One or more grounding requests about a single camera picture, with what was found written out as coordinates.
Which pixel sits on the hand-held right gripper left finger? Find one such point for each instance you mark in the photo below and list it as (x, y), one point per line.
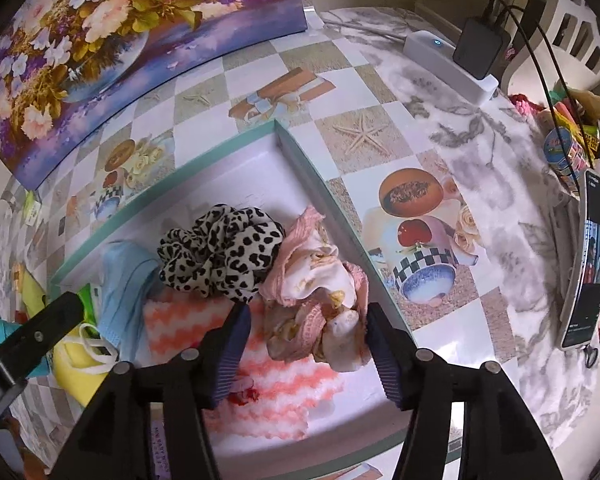
(230, 355)

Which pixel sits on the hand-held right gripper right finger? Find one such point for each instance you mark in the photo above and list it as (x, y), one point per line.
(385, 360)

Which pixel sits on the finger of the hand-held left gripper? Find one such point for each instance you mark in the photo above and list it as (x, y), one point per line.
(50, 327)

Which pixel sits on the orange white striped fluffy cloth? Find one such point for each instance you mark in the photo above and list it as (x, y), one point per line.
(280, 390)

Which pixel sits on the pink floral scrunchie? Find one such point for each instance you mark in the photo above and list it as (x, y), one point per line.
(310, 270)

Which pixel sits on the white tray with teal rim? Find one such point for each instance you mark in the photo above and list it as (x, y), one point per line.
(225, 175)

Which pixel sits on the yellow green cloth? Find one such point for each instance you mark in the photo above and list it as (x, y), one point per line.
(32, 287)

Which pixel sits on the teal packet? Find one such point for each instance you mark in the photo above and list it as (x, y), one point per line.
(5, 332)

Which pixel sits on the yellow face mask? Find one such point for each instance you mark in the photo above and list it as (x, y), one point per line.
(72, 375)

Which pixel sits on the blue face mask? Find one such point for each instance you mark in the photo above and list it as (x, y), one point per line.
(125, 285)

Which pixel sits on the leopard print scrunchie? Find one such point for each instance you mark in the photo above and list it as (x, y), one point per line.
(215, 250)

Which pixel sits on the small green white packet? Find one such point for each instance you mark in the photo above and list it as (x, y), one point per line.
(31, 207)

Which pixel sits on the grey floral tablecloth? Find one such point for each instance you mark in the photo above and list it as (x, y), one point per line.
(510, 170)

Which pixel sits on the smartphone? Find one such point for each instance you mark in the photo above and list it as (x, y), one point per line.
(590, 260)

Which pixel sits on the checkered printed tablecloth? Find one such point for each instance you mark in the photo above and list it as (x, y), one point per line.
(345, 110)

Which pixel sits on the colourful tape roll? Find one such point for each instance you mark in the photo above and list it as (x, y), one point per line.
(562, 157)

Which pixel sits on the pink crochet item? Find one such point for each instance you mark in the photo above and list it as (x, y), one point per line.
(525, 104)

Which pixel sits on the floral painting canvas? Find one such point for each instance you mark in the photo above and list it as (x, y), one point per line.
(130, 35)

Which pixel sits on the white power strip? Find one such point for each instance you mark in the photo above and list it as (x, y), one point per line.
(430, 47)

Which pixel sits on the black charger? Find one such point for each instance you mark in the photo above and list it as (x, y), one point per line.
(480, 45)

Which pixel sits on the white lattice chair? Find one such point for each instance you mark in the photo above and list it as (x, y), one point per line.
(575, 15)

